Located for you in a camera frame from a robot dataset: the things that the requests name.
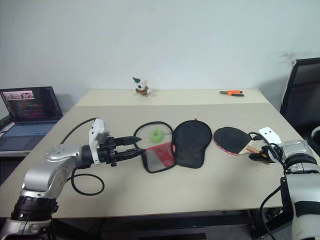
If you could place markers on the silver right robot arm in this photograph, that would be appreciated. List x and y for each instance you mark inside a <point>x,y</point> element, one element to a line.
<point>301,190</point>

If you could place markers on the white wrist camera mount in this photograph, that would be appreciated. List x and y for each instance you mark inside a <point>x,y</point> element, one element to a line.
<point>96,130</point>
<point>270,133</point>

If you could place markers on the open blue laptop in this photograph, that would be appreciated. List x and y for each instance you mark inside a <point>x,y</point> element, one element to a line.
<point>30,110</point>

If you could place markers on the black table tennis paddle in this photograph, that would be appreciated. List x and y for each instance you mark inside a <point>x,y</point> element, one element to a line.
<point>230,140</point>

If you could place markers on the black table frame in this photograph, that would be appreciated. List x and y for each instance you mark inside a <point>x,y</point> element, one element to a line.
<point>155,225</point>

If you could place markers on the small plush toy figure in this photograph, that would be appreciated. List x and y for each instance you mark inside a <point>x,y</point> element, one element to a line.
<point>142,87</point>

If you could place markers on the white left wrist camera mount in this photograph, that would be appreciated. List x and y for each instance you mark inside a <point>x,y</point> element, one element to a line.
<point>96,130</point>

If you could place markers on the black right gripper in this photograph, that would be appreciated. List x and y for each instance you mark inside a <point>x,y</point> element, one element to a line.
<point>272,153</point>

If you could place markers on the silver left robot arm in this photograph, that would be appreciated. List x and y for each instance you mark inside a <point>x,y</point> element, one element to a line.
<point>41,178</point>

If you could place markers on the black office chair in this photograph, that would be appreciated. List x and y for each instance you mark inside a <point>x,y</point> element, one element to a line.
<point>300,95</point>

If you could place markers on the black mesh paddle case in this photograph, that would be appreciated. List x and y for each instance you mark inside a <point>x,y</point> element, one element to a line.
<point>190,147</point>

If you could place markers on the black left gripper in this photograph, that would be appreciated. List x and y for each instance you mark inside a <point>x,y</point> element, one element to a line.
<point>108,152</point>

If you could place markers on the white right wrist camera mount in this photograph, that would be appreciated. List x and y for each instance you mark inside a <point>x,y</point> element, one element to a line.
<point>270,133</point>

